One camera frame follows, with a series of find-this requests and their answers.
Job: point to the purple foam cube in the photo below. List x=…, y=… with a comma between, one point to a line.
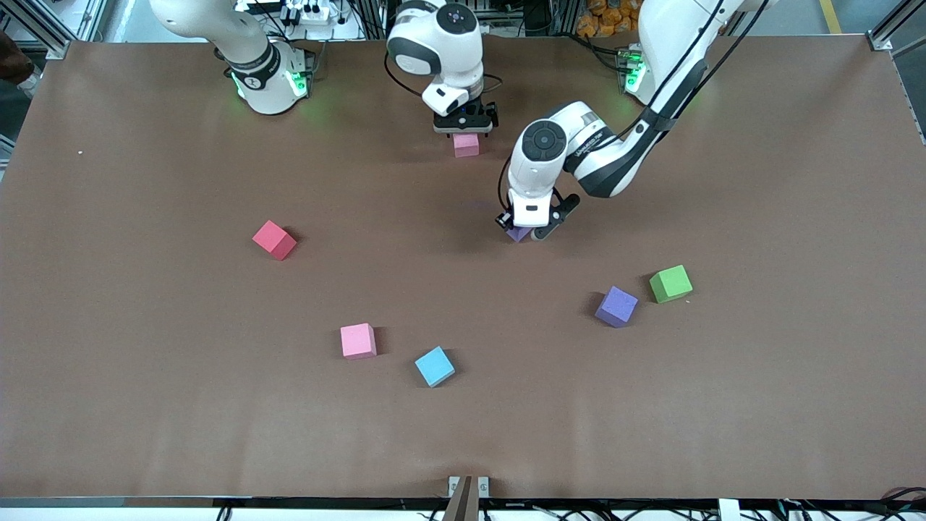
x=519, y=234
x=616, y=307

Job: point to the light pink foam cube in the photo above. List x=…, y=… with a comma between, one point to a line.
x=466, y=146
x=358, y=341

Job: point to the reddish pink foam cube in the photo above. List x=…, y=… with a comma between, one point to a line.
x=274, y=239

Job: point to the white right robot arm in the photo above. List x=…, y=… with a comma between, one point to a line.
x=441, y=43

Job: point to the green foam cube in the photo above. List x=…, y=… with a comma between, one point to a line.
x=670, y=284

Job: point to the white power strip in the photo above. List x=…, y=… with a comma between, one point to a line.
x=311, y=10

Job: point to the blue foam cube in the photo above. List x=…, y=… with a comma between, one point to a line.
x=435, y=366

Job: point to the orange snack bag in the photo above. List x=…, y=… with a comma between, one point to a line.
x=608, y=18

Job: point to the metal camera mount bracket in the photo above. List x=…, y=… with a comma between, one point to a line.
x=468, y=499

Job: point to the aluminium frame profile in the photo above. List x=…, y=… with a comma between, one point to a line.
x=893, y=29
x=61, y=29

